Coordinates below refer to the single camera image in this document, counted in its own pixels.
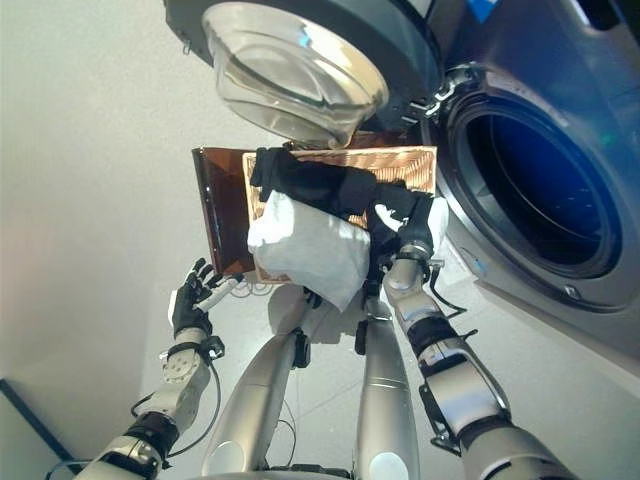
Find person's beige trouser leg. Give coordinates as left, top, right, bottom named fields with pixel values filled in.
left=199, top=287, right=324, bottom=476

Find black garment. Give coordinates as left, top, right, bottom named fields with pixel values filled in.
left=249, top=146, right=377, bottom=222
left=366, top=183, right=435, bottom=301

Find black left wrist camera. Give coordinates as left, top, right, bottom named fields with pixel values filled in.
left=199, top=335, right=226, bottom=359

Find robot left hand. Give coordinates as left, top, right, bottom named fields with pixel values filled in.
left=168, top=257, right=246, bottom=341

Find white garment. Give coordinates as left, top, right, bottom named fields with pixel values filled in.
left=247, top=192, right=372, bottom=312

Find blue QR code sticker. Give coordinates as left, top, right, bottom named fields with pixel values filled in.
left=467, top=0, right=502, bottom=24

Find black skirting strip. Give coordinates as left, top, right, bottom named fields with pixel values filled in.
left=0, top=377, right=76, bottom=464

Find wicker laundry basket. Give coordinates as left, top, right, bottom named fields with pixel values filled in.
left=242, top=145, right=440, bottom=286

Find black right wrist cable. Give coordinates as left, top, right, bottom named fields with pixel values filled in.
left=427, top=269, right=481, bottom=347

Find grey washing machine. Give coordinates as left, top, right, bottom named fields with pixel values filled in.
left=404, top=0, right=640, bottom=361

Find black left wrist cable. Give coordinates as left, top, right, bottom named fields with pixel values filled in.
left=130, top=357, right=222, bottom=459

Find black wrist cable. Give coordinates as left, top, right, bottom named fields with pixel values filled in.
left=130, top=357, right=222, bottom=459
left=427, top=269, right=481, bottom=347

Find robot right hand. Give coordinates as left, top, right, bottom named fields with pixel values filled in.
left=373, top=196, right=450, bottom=254

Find black left elbow cable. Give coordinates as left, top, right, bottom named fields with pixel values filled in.
left=44, top=458, right=101, bottom=480

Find round washing machine door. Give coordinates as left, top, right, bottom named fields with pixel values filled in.
left=162, top=0, right=444, bottom=151

